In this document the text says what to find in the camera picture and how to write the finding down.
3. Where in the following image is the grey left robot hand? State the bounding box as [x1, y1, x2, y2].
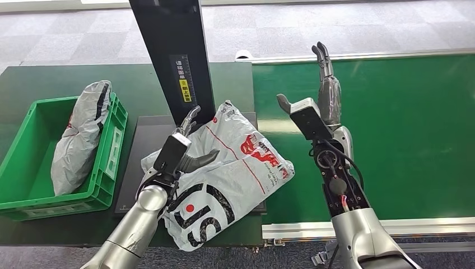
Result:
[172, 105, 220, 175]

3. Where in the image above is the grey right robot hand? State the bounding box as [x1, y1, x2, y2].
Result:
[276, 41, 343, 129]

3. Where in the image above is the white package red black print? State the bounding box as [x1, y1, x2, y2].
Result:
[141, 100, 296, 252]

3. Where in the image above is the black inbound machine platform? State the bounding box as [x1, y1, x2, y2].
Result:
[114, 112, 268, 216]

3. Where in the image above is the green conveyor belt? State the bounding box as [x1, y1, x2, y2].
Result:
[252, 53, 475, 225]

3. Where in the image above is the grey plastic package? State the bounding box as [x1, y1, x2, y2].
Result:
[50, 80, 113, 196]

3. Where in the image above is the black inbound machine column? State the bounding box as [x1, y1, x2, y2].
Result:
[128, 0, 217, 127]

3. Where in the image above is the clear plastic hand cover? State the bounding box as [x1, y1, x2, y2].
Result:
[318, 76, 343, 126]

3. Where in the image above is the yellow warning label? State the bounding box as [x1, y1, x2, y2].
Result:
[179, 78, 193, 104]

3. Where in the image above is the green plastic crate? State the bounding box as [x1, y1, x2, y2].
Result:
[0, 92, 129, 222]

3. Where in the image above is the dark green table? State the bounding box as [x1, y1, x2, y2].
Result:
[0, 62, 265, 248]

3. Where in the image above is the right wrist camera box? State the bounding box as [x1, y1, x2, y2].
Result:
[289, 97, 334, 141]

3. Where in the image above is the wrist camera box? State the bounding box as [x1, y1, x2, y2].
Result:
[153, 133, 192, 176]
[289, 97, 334, 141]

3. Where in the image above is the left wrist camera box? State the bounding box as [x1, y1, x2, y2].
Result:
[153, 133, 192, 176]

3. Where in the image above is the aluminium conveyor side rail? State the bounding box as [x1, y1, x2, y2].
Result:
[261, 217, 475, 240]
[235, 47, 475, 65]

